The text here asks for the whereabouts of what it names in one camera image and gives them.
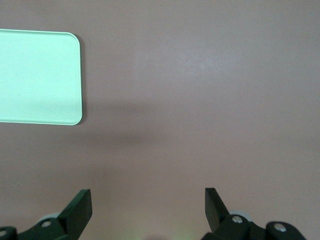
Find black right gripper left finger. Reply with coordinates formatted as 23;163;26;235
0;189;93;240

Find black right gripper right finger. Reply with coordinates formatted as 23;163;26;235
199;187;307;240

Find light green rectangular tray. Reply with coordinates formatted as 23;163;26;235
0;29;84;126

